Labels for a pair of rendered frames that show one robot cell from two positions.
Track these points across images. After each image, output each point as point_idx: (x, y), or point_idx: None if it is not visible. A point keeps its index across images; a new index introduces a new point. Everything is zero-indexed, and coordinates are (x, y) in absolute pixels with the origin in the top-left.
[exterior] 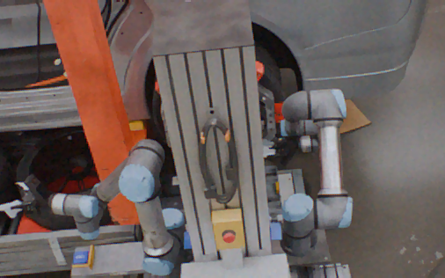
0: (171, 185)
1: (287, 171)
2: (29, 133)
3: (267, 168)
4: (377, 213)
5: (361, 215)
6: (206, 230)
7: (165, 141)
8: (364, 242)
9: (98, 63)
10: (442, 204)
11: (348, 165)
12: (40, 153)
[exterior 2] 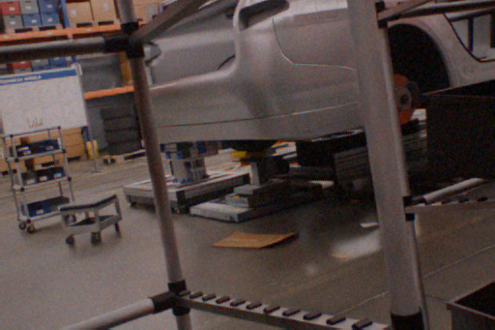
0: (274, 154)
1: (244, 211)
2: (454, 177)
3: (252, 198)
4: (176, 231)
5: (186, 228)
6: None
7: (355, 201)
8: (177, 225)
9: None
10: (135, 244)
11: (211, 233)
12: (353, 132)
